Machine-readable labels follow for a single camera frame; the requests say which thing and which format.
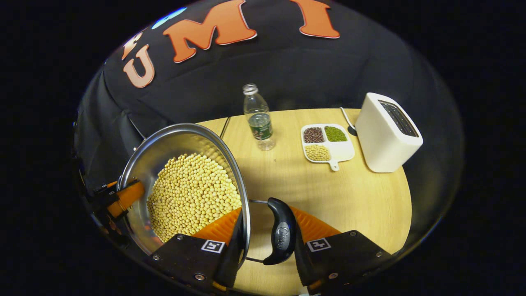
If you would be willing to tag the pile of yellow soybeans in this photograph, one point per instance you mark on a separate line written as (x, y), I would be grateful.
(193, 193)

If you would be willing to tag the clear plastic water bottle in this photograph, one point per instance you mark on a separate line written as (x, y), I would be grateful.
(259, 127)

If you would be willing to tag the stainless steel pot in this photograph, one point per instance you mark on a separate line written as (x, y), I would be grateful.
(172, 144)

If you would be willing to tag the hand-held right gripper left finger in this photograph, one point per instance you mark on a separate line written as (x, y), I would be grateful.
(230, 255)

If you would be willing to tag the white divided plate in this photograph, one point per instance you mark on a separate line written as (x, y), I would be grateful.
(341, 152)

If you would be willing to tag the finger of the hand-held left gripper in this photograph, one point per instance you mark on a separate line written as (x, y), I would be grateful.
(129, 197)

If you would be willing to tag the red beans heap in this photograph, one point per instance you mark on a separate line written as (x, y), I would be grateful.
(314, 135)

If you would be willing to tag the white toaster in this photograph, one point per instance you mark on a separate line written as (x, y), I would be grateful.
(382, 139)

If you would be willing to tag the small yellow beans heap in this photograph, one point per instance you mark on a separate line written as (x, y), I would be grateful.
(317, 152)

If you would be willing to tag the green beans heap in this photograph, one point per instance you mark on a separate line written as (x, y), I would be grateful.
(335, 134)

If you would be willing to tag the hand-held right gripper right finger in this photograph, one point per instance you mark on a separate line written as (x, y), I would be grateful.
(304, 263)

